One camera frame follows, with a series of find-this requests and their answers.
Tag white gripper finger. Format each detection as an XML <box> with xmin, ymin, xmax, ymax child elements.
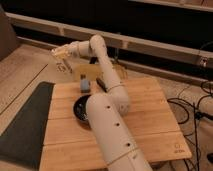
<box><xmin>62</xmin><ymin>59</ymin><xmax>72</xmax><ymax>73</ymax></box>

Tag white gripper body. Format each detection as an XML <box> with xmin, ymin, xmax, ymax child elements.
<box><xmin>51</xmin><ymin>41</ymin><xmax>79</xmax><ymax>59</ymax></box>

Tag white bottle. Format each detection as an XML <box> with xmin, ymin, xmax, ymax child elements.
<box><xmin>51</xmin><ymin>47</ymin><xmax>70</xmax><ymax>60</ymax></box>

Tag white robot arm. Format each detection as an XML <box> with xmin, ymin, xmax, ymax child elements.
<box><xmin>51</xmin><ymin>35</ymin><xmax>153</xmax><ymax>171</ymax></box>

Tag black rectangular bar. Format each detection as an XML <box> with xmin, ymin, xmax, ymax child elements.
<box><xmin>96</xmin><ymin>77</ymin><xmax>107</xmax><ymax>92</ymax></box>

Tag black bowl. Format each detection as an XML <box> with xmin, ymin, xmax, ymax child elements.
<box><xmin>73</xmin><ymin>95</ymin><xmax>90</xmax><ymax>124</ymax></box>

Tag dark grey floor mat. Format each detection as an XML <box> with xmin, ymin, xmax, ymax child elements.
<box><xmin>0</xmin><ymin>82</ymin><xmax>54</xmax><ymax>169</ymax></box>

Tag white wall rail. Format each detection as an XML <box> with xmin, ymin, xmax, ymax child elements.
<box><xmin>6</xmin><ymin>12</ymin><xmax>213</xmax><ymax>68</ymax></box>

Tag black cables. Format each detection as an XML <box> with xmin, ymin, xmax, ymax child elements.
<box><xmin>166</xmin><ymin>79</ymin><xmax>213</xmax><ymax>171</ymax></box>

